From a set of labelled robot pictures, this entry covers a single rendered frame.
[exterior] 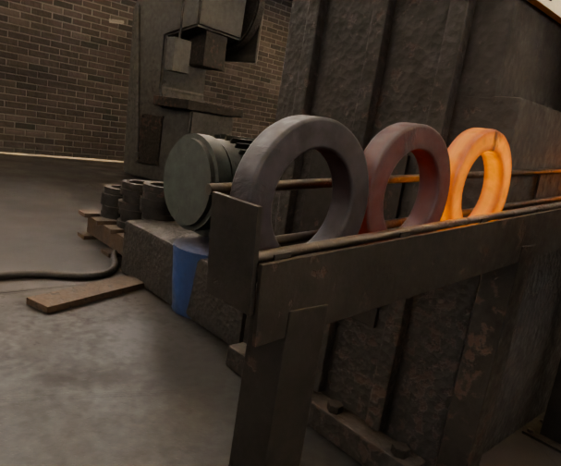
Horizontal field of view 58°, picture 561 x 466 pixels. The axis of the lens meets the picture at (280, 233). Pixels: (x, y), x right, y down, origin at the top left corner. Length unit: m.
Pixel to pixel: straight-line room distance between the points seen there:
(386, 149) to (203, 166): 1.35
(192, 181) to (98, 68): 5.10
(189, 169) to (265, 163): 1.52
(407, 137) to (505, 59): 0.52
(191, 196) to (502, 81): 1.23
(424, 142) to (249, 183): 0.28
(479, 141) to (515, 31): 0.41
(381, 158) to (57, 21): 6.35
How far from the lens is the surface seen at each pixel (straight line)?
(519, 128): 1.12
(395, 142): 0.63
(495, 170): 0.89
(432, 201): 0.74
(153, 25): 5.69
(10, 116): 6.67
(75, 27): 6.91
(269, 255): 0.49
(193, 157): 1.98
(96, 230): 2.93
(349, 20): 1.39
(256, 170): 0.48
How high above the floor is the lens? 0.74
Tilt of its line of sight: 11 degrees down
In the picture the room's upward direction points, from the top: 9 degrees clockwise
